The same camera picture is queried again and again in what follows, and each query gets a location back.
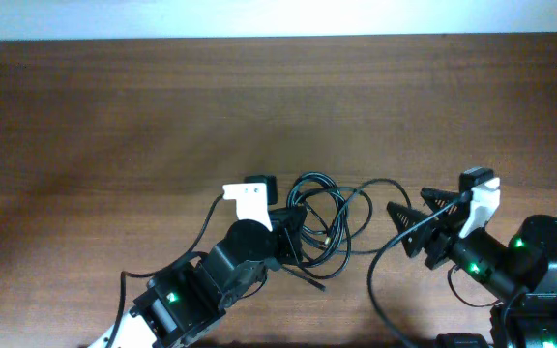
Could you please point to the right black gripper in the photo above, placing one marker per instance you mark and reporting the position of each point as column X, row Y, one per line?
column 442, row 240

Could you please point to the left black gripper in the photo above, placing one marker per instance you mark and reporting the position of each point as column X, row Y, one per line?
column 286, row 227

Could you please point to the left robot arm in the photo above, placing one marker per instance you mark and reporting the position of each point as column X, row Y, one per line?
column 180, row 303

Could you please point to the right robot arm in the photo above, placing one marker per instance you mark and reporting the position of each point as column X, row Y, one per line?
column 521, row 275

